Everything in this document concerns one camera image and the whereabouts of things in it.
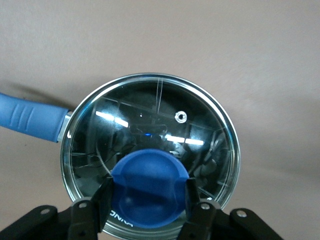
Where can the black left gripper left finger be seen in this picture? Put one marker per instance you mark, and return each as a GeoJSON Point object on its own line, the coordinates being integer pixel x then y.
{"type": "Point", "coordinates": [87, 220]}

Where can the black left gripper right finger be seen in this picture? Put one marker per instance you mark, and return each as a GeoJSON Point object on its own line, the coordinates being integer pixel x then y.
{"type": "Point", "coordinates": [200, 217]}

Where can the glass lid with blue knob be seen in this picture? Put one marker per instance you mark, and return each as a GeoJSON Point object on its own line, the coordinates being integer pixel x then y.
{"type": "Point", "coordinates": [155, 125]}

